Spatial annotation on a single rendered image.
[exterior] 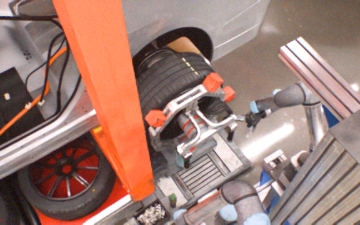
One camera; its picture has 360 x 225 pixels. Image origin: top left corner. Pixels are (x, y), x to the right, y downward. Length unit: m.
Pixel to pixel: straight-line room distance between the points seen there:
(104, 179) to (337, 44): 2.67
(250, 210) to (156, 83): 0.99
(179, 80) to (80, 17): 1.21
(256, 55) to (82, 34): 2.91
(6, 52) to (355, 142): 2.41
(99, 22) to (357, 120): 0.82
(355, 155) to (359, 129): 0.09
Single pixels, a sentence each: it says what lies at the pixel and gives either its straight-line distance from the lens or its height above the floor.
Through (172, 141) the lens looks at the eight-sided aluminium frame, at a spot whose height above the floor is 0.63.
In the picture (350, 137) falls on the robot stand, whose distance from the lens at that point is 1.25.
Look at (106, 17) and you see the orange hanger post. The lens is 1.20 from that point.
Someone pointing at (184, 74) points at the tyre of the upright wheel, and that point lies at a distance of 2.31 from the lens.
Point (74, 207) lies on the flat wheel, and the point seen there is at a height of 0.50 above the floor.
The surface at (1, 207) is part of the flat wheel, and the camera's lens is 2.91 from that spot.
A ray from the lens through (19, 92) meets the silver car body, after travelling 2.91.
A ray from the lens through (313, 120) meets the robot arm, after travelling 2.24.
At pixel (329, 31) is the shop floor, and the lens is 4.34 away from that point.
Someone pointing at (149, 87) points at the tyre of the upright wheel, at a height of 1.14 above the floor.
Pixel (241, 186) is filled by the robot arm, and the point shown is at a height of 1.45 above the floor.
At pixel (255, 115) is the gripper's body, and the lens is 2.51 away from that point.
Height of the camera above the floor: 3.06
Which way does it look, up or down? 60 degrees down
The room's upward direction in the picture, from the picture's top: 1 degrees counter-clockwise
